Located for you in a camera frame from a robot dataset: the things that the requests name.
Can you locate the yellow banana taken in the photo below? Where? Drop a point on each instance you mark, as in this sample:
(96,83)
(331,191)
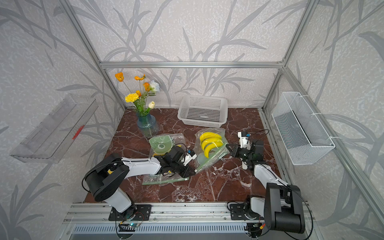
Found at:
(211,147)
(208,141)

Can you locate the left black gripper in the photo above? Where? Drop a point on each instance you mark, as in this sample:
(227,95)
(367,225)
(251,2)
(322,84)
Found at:
(187,171)

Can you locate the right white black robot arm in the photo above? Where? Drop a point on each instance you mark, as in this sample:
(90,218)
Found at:
(282,207)

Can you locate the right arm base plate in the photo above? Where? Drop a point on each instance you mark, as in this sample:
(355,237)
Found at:
(237,211)

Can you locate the zip-top bag with bananas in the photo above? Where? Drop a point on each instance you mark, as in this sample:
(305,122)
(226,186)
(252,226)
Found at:
(214,155)
(169,150)

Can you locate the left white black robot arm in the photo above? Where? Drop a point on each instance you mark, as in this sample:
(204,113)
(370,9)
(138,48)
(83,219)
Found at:
(105,178)

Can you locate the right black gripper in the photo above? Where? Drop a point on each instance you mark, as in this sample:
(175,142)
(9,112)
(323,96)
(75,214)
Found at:
(235,153)

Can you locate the white plastic basket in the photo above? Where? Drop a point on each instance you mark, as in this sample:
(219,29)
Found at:
(203,111)

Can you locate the aluminium front rail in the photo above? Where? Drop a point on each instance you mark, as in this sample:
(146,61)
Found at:
(161,213)

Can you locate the clear acrylic wall shelf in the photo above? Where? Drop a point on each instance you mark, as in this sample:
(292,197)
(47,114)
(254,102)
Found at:
(51,139)

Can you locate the blue glass vase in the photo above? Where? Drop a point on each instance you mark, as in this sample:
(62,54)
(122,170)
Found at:
(148,125)

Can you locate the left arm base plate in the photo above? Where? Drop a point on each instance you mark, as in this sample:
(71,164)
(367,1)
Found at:
(139,212)

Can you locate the artificial flower bouquet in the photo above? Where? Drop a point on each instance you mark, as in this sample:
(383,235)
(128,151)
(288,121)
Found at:
(139,97)

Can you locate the white wire mesh basket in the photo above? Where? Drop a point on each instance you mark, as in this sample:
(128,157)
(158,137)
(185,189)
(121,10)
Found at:
(303,135)

